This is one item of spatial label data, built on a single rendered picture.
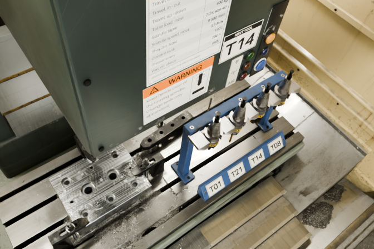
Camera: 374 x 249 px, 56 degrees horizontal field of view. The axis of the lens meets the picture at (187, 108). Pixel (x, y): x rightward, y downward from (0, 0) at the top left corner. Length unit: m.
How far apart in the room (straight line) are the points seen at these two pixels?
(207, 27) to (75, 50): 0.23
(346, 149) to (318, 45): 0.50
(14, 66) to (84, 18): 0.90
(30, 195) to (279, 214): 1.02
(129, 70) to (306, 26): 1.23
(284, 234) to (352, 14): 0.93
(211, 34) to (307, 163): 1.24
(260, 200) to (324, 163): 0.36
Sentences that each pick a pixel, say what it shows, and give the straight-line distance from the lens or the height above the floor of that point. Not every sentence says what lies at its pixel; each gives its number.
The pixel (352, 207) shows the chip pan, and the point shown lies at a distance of 1.89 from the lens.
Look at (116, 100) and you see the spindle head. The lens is 0.58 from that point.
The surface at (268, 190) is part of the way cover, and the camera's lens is 1.68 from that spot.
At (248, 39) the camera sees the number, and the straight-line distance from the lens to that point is 0.71.
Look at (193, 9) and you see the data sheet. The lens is 0.55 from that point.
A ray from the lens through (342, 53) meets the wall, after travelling 1.62.
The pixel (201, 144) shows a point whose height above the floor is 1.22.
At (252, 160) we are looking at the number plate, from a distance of 1.48.
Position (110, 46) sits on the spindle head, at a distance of 0.49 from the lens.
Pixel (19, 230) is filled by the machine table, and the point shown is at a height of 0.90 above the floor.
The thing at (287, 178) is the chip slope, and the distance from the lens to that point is 1.75.
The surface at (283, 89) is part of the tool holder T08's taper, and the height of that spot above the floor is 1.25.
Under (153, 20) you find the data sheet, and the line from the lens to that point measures 0.51.
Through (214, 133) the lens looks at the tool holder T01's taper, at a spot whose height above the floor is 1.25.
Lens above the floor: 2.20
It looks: 53 degrees down
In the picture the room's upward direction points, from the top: 8 degrees clockwise
